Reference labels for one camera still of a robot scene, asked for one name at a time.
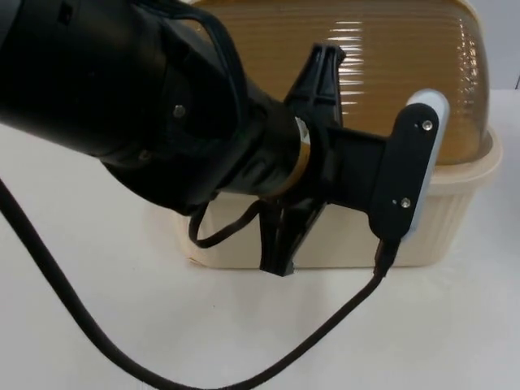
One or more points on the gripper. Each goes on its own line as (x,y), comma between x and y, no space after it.
(345,166)

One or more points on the cream box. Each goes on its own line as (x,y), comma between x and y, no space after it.
(455,219)

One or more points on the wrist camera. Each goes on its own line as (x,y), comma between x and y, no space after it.
(406,170)

